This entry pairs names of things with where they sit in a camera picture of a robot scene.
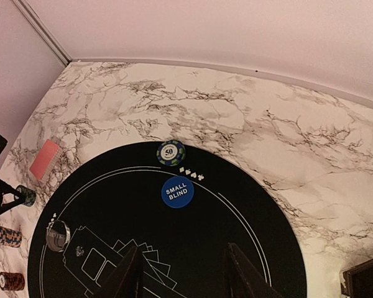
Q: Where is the black poker chip case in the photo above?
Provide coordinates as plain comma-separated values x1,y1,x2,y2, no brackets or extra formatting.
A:
340,259,373,298

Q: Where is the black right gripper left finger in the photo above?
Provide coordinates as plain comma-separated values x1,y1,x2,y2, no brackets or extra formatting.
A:
92,246,144,298

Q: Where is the green poker chip stack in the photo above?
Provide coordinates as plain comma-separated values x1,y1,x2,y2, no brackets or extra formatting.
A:
16,185,37,207

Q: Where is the round black poker mat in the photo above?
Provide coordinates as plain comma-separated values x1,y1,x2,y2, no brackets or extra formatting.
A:
27,142,307,297

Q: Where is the red poker chip stack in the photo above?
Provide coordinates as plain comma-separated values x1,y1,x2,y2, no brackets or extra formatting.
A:
0,272,25,291

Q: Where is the silver dealer button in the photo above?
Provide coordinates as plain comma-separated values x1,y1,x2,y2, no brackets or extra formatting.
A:
45,220,70,252

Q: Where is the green fifty poker chip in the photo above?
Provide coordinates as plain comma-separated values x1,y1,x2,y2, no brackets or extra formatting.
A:
156,140,186,166

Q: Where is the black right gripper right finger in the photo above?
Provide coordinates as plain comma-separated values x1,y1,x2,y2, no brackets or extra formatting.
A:
227,243,282,298

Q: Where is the blue small blind button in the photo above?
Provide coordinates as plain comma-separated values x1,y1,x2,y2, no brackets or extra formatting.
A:
161,176,195,209

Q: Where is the red playing card deck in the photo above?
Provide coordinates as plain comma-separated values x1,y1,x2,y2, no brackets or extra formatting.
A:
29,139,62,181

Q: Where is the black white poker chip stack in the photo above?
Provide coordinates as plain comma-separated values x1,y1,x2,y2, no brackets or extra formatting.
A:
0,226,22,248

